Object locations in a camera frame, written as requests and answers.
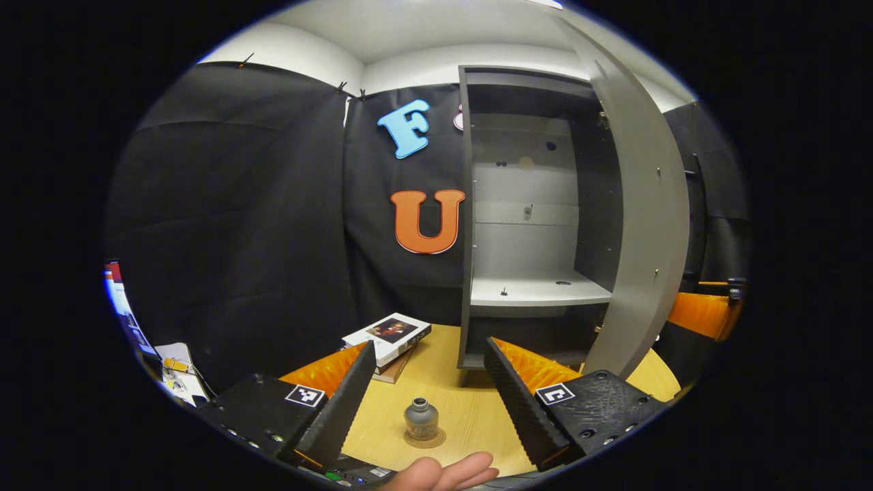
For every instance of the grey cabinet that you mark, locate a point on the grey cabinet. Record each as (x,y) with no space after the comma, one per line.
(525,191)

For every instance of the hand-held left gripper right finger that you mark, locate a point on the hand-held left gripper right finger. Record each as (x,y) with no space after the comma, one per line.
(518,409)

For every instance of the brown book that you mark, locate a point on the brown book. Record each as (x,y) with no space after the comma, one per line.
(395,372)

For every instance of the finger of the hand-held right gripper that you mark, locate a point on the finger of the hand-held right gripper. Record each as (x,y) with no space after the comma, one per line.
(702,315)
(735,290)

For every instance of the computer monitor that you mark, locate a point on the computer monitor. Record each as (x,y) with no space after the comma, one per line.
(126,307)

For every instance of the white book with portrait cover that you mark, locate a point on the white book with portrait cover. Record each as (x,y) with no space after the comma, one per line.
(389,334)

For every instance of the round brown coaster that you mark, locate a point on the round brown coaster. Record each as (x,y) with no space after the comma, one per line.
(436,442)

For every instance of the white cabinet shelf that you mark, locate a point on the white cabinet shelf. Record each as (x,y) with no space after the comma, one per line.
(539,290)

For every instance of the silver bottle with printed label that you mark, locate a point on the silver bottle with printed label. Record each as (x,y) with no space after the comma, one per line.
(421,419)

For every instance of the black backdrop cloth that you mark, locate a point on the black backdrop cloth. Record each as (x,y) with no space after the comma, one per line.
(239,239)

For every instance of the small yellow object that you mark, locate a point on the small yellow object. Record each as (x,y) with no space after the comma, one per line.
(176,365)

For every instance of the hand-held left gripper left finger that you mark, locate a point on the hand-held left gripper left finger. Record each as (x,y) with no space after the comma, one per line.
(341,416)

